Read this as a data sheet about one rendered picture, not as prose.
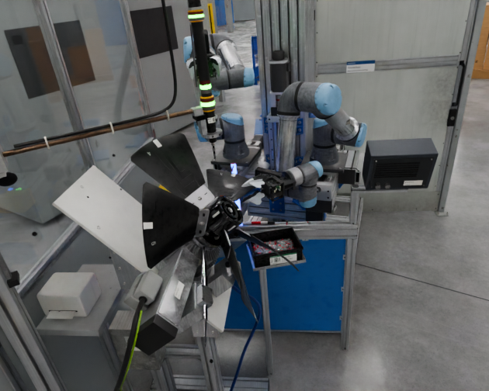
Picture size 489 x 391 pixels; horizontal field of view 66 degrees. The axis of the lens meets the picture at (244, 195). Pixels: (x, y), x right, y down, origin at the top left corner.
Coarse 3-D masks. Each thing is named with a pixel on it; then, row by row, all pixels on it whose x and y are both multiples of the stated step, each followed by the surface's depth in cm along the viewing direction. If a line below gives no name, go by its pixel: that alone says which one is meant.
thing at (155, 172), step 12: (168, 144) 130; (180, 144) 132; (132, 156) 124; (144, 156) 125; (156, 156) 127; (168, 156) 128; (180, 156) 129; (192, 156) 131; (144, 168) 124; (156, 168) 125; (168, 168) 126; (180, 168) 127; (192, 168) 129; (156, 180) 124; (168, 180) 125; (180, 180) 126; (192, 180) 127; (204, 180) 128; (180, 192) 125
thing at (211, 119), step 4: (188, 0) 102; (192, 0) 102; (196, 0) 102; (188, 4) 103; (192, 4) 102; (196, 4) 102; (200, 4) 103; (204, 112) 117; (208, 112) 117; (212, 112) 117; (208, 116) 117; (212, 116) 118; (208, 120) 118; (212, 120) 118; (208, 124) 119; (212, 124) 119; (208, 128) 120; (212, 128) 120; (208, 132) 120; (212, 132) 120; (212, 140) 122; (216, 140) 123
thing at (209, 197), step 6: (204, 186) 128; (192, 192) 126; (198, 192) 127; (204, 192) 127; (210, 192) 127; (186, 198) 126; (192, 198) 126; (204, 198) 127; (210, 198) 127; (198, 204) 126; (204, 204) 126
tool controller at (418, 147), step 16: (368, 144) 156; (384, 144) 155; (400, 144) 154; (416, 144) 153; (432, 144) 151; (368, 160) 156; (384, 160) 151; (400, 160) 150; (416, 160) 150; (432, 160) 149; (368, 176) 158; (384, 176) 157; (400, 176) 156; (416, 176) 156
